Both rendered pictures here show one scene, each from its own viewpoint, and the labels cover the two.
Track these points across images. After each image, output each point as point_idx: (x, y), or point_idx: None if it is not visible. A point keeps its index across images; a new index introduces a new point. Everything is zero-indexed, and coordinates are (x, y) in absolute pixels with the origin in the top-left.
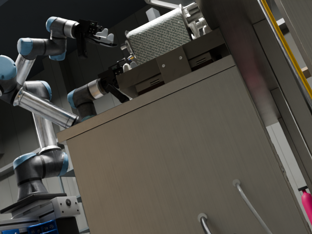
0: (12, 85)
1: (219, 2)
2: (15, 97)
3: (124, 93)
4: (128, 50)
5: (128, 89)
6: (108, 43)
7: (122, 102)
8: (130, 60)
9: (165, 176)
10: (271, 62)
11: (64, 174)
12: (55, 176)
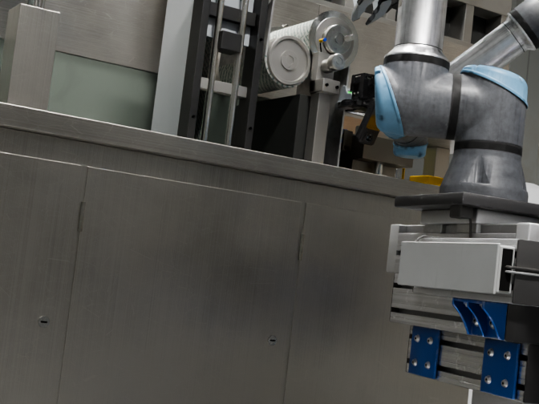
0: None
1: None
2: (526, 16)
3: (400, 165)
4: (346, 50)
5: (400, 167)
6: (371, 22)
7: (371, 141)
8: (324, 41)
9: None
10: None
11: (383, 131)
12: (412, 135)
